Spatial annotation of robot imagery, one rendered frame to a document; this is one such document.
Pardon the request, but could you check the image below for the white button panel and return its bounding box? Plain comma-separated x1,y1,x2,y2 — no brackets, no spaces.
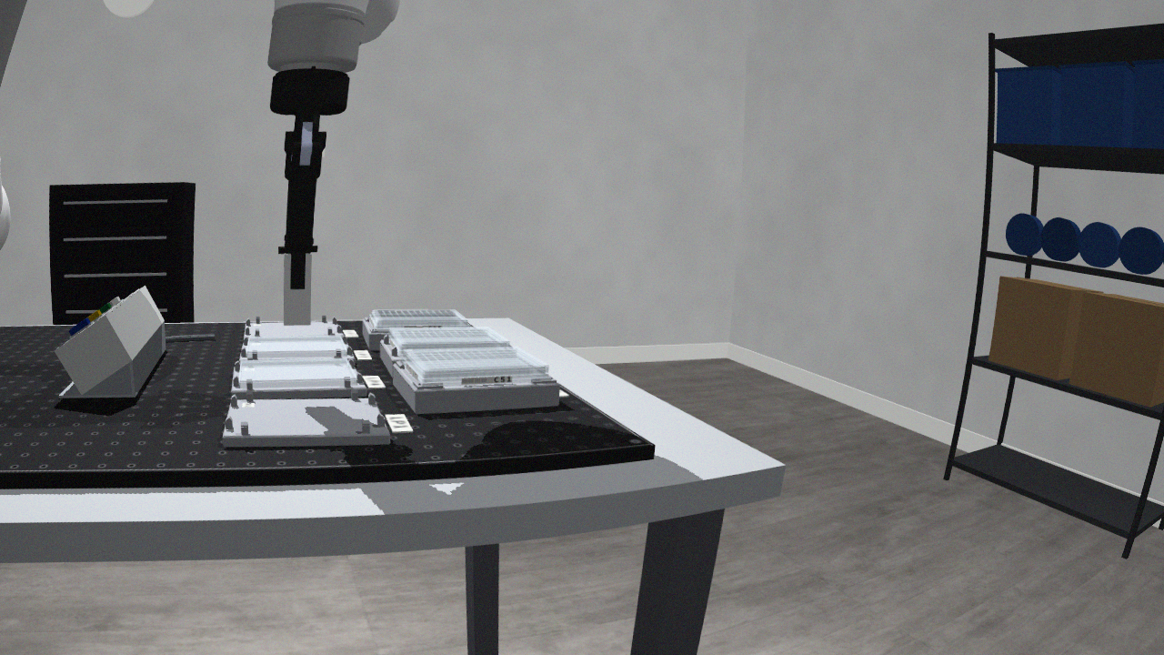
55,286,215,398

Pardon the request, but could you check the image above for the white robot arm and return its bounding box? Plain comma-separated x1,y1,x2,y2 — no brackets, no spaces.
0,0,400,250

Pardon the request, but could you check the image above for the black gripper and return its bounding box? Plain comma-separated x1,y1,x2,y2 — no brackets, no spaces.
270,66,350,326

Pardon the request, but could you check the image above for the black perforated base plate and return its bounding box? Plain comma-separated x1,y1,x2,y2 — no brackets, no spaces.
0,320,656,489

